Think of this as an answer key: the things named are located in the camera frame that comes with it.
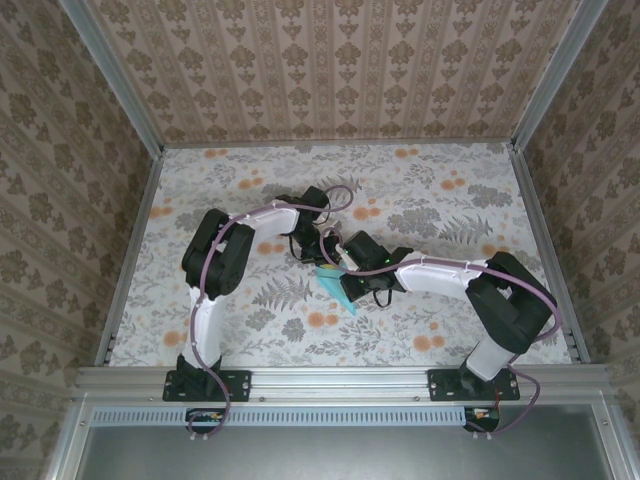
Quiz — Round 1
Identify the light blue paper sheet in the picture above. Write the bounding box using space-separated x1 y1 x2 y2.
314 267 359 316

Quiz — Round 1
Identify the grey metal sheet panel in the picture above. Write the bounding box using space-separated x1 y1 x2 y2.
74 424 614 480

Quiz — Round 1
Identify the floral patterned table mat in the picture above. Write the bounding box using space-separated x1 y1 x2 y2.
107 144 576 369

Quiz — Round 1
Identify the thin aluminium back rail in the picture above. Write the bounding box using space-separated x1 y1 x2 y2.
162 141 516 149

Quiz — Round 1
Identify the wide aluminium base rail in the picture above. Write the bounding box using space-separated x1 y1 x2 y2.
74 364 614 404

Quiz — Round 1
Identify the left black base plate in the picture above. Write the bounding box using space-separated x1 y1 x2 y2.
163 368 252 403

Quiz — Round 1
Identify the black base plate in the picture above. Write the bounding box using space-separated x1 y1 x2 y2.
163 368 252 403
428 368 521 403

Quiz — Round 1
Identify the grey slotted cable duct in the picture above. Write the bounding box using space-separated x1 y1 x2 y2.
92 405 464 427

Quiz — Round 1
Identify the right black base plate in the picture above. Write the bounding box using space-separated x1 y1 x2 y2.
428 368 521 403

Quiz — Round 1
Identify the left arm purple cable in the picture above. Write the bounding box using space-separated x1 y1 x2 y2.
187 184 354 444

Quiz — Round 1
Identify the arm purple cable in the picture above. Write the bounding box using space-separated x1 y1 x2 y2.
187 184 354 444
319 227 559 441

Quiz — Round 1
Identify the left aluminium side rail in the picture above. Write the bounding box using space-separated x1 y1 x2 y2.
94 149 166 366

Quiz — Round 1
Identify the aluminium side rail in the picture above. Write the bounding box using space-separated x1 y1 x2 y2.
512 144 594 364
94 149 166 366

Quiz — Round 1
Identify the right aluminium side rail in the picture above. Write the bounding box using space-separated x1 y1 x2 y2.
512 144 594 364

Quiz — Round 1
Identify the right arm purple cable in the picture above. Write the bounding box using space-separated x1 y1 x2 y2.
319 227 559 441

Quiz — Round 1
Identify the left aluminium corner post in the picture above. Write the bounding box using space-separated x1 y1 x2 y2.
59 0 166 156

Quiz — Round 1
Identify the aluminium corner post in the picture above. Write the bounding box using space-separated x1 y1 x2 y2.
512 0 614 151
59 0 166 156

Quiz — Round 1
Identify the right aluminium corner post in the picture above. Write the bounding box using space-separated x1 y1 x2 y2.
512 0 614 151

